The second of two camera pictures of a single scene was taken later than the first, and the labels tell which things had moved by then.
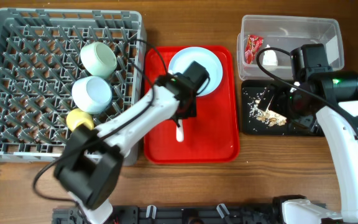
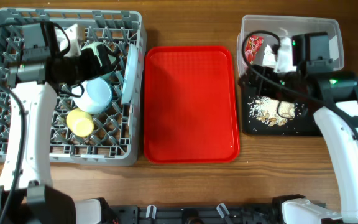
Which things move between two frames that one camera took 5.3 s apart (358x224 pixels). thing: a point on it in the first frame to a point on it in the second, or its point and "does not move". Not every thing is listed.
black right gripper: [267, 98] to [265, 71]
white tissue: [270, 57] does not move
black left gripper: [191, 113] to [95, 68]
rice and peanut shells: [270, 117] does not move
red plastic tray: [213, 135] does not move
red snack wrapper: [253, 42] does not move
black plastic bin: [257, 122] does not move
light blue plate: [181, 60] to [131, 74]
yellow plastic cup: [76, 117] does not move
